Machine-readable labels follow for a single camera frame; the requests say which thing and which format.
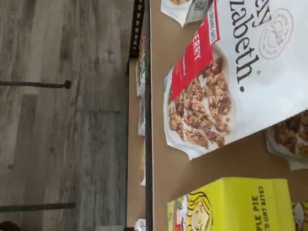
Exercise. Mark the orange-label Purely Elizabeth granola bag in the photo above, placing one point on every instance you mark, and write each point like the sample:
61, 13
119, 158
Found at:
178, 9

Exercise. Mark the black floor bar with knob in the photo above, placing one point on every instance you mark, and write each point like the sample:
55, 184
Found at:
36, 84

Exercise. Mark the dark brown round object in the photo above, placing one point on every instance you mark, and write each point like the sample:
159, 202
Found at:
8, 227

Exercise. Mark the yellow-banded granola box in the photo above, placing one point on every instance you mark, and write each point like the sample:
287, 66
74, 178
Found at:
142, 163

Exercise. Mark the white organic pantry boxes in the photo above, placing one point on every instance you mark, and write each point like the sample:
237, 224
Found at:
133, 144

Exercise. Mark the green-banded granola box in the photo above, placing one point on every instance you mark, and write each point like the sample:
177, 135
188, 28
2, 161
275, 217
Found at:
140, 72

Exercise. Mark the white patterned pantry box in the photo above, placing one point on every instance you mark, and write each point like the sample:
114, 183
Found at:
140, 225

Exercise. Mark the wooden shelf board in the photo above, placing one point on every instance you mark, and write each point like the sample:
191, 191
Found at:
228, 163

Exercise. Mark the red-label Purely Elizabeth granola bag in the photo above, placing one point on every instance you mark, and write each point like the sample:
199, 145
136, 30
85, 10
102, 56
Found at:
240, 72

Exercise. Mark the blue-banded granola box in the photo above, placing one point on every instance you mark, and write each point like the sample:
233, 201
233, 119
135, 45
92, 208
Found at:
141, 120

